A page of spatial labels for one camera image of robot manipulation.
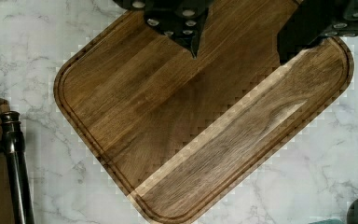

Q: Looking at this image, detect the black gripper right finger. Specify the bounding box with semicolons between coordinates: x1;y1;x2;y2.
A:
277;0;358;65

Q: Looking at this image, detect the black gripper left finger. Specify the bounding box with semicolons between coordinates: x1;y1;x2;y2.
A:
113;0;214;59

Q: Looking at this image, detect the black drawer handle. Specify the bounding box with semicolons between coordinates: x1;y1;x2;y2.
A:
0;111;34;224

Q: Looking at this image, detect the wooden cutting board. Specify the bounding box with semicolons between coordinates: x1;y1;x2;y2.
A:
54;0;353;224

